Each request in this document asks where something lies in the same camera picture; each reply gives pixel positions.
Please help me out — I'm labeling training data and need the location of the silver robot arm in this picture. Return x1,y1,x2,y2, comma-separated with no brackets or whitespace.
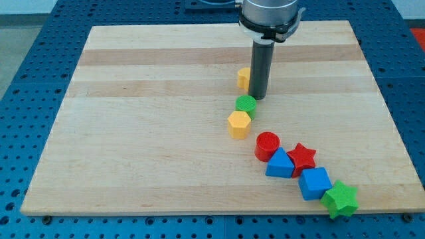
242,0,298,26

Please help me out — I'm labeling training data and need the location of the yellow hexagon block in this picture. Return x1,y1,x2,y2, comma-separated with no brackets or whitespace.
228,111,252,139

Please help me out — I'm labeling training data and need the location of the green cylinder block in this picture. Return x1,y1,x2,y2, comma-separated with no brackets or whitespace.
235,95,257,120

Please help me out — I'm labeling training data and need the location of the yellow heart block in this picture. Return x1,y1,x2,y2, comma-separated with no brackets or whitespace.
237,67,250,91

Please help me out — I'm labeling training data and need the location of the red cylinder block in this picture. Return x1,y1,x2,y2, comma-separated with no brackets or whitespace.
254,131,280,162

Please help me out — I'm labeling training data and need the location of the light wooden board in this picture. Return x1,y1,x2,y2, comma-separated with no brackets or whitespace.
21,21,424,216

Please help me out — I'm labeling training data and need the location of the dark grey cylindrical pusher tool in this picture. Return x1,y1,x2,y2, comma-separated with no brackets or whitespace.
248,42,274,100

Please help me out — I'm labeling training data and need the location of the blue triangle block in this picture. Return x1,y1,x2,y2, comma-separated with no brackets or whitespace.
265,147,295,178

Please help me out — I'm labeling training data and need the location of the red star block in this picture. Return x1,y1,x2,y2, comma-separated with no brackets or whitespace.
287,143,316,178

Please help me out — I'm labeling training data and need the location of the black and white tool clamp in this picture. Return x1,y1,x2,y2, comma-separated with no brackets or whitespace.
238,7,306,44

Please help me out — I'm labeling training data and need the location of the blue cube block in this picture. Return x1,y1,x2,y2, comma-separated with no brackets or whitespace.
298,167,333,200

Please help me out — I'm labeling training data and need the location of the green star block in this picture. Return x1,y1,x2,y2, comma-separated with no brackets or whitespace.
320,180,359,219

